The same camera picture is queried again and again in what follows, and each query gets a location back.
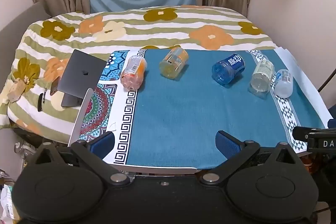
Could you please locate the grey laptop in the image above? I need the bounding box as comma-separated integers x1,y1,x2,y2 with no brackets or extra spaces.
58,50,106,108

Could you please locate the yellow orange label plastic cup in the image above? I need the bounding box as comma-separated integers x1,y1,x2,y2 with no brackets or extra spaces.
159,47,189,79

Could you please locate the frosted white plastic cup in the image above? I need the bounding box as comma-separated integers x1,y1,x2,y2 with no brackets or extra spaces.
274,69,293,98

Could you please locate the blue plastic cup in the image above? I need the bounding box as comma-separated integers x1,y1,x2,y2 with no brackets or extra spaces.
212,53,245,86

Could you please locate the black pen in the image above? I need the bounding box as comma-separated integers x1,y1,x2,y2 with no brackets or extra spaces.
37,88,47,112

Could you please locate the floral striped bed quilt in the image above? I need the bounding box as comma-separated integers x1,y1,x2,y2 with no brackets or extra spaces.
1,5,276,143

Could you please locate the grey bed headboard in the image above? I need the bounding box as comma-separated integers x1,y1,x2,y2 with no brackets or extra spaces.
0,3,51,87

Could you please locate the brown smartphone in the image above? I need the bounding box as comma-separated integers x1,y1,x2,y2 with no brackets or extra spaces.
50,76,60,96

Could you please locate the black cable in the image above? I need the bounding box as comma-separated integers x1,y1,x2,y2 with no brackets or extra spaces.
316,76,336,92

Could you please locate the clear cup green white label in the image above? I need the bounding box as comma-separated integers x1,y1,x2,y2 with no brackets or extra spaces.
249,59,274,98

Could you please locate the blue patterned tablecloth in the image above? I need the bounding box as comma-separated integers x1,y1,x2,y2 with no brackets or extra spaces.
77,48,332,170

